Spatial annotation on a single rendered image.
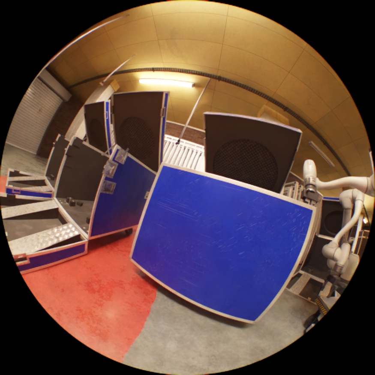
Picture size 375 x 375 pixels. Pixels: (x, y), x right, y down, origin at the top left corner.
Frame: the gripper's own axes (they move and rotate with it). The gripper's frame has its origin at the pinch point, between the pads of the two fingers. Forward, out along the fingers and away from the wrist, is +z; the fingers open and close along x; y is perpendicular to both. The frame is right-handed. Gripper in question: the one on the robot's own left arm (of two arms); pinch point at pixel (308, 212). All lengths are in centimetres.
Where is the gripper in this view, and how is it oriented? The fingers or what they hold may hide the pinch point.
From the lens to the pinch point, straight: 85.8
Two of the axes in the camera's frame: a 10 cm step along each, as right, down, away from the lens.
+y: -3.2, -3.9, -8.6
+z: -4.1, 8.8, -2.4
